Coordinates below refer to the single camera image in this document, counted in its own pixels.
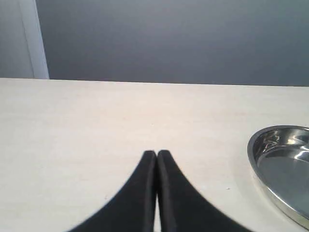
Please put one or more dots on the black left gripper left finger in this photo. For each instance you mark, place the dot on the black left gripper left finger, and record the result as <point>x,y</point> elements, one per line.
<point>132,209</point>

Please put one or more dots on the round stainless steel plate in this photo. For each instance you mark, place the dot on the round stainless steel plate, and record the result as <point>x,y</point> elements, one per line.
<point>279,157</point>

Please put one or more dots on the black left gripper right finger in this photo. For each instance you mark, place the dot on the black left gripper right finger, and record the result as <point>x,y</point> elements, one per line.
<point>182,208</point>

